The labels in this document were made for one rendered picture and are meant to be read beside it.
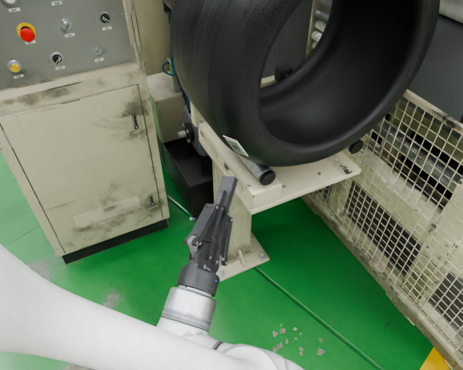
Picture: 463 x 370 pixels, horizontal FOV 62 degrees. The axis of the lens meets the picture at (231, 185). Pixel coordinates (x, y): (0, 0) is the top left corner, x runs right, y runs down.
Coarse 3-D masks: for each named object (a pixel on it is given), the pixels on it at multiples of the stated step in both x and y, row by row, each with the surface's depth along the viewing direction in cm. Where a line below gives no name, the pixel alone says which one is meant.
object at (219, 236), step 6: (228, 216) 77; (222, 222) 76; (222, 228) 76; (216, 234) 75; (222, 234) 76; (216, 240) 75; (216, 246) 75; (222, 246) 75; (216, 252) 73; (216, 258) 73; (216, 264) 73
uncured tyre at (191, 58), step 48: (192, 0) 73; (240, 0) 63; (288, 0) 64; (336, 0) 103; (384, 0) 97; (432, 0) 79; (192, 48) 74; (240, 48) 66; (336, 48) 112; (384, 48) 102; (192, 96) 85; (240, 96) 72; (288, 96) 115; (336, 96) 111; (384, 96) 94; (240, 144) 83; (288, 144) 89; (336, 144) 94
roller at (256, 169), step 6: (240, 156) 103; (246, 162) 100; (252, 162) 98; (252, 168) 98; (258, 168) 97; (264, 168) 96; (270, 168) 97; (258, 174) 96; (264, 174) 95; (270, 174) 95; (258, 180) 97; (264, 180) 96; (270, 180) 97
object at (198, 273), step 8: (200, 248) 70; (200, 256) 70; (192, 264) 69; (200, 264) 70; (208, 264) 72; (184, 272) 69; (192, 272) 68; (200, 272) 68; (208, 272) 69; (216, 272) 75; (184, 280) 68; (192, 280) 68; (200, 280) 68; (208, 280) 68; (216, 280) 70; (200, 288) 67; (208, 288) 68; (216, 288) 70
